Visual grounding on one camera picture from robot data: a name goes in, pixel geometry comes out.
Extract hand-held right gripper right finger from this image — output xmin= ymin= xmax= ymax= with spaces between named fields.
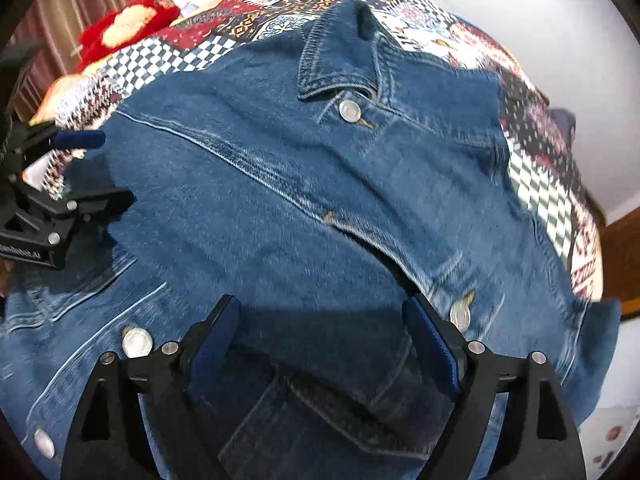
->
xmin=402 ymin=292 xmax=588 ymax=480

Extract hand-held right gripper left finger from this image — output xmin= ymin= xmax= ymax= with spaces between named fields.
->
xmin=60 ymin=295 xmax=243 ymax=480

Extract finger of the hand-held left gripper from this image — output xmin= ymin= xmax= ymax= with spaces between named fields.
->
xmin=7 ymin=120 xmax=107 ymax=153
xmin=15 ymin=186 xmax=135 ymax=252

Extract blue denim jeans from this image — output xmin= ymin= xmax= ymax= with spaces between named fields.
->
xmin=0 ymin=0 xmax=623 ymax=480

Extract orange-trimmed tan towel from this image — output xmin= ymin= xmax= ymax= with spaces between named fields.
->
xmin=27 ymin=74 xmax=96 ymax=128

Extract striped curtain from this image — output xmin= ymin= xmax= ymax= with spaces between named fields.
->
xmin=10 ymin=0 xmax=146 ymax=121

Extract red plush toy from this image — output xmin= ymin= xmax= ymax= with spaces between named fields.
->
xmin=77 ymin=0 xmax=181 ymax=68

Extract white plastic sheet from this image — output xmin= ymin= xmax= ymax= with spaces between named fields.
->
xmin=170 ymin=0 xmax=241 ymax=17

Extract patchwork printed blanket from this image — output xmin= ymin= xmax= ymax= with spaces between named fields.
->
xmin=30 ymin=0 xmax=608 ymax=306

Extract wooden door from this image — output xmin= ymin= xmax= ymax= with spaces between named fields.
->
xmin=597 ymin=205 xmax=640 ymax=317

